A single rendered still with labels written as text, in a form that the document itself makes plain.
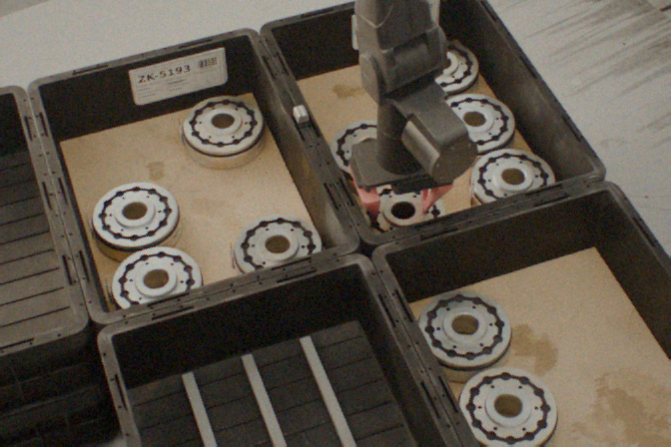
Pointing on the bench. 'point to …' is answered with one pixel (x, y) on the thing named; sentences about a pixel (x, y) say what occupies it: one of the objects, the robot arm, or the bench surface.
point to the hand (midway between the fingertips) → (398, 209)
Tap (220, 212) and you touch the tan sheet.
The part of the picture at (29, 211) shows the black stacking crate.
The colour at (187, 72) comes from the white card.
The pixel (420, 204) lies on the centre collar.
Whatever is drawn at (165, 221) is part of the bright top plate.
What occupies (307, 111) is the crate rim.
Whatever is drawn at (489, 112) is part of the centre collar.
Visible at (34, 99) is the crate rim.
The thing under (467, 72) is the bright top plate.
